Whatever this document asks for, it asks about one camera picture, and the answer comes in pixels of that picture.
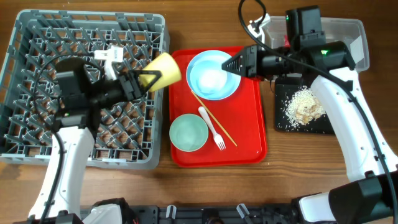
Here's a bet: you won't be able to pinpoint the red plastic tray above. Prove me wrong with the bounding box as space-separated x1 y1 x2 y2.
169 49 267 167

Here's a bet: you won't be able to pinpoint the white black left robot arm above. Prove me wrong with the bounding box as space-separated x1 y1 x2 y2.
27 55 165 223

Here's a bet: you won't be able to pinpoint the clear plastic waste bin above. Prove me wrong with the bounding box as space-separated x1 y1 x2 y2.
265 16 370 73

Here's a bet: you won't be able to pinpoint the red snack wrapper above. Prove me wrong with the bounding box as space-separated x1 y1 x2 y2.
283 35 290 49

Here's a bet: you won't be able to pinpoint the rice and food scraps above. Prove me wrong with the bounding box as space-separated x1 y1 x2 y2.
281 86 326 131

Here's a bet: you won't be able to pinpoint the yellow plastic cup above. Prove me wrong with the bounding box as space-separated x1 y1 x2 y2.
143 52 182 92

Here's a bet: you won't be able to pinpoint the light blue round plate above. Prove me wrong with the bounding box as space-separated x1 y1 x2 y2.
186 50 241 101

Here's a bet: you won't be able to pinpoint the grey plastic dishwasher rack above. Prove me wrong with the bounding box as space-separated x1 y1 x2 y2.
1 10 170 169

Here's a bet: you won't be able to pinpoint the black waste tray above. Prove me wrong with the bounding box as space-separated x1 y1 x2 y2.
274 77 335 135

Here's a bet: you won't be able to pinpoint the white plastic fork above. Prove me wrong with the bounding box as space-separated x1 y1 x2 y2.
198 106 226 151

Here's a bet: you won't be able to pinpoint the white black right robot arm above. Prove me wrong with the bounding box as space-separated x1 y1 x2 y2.
222 6 397 223

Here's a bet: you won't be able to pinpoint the wooden chopstick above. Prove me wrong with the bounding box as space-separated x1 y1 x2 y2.
191 90 238 147

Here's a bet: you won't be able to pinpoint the green plastic bowl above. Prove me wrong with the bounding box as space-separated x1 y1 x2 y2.
169 114 209 152

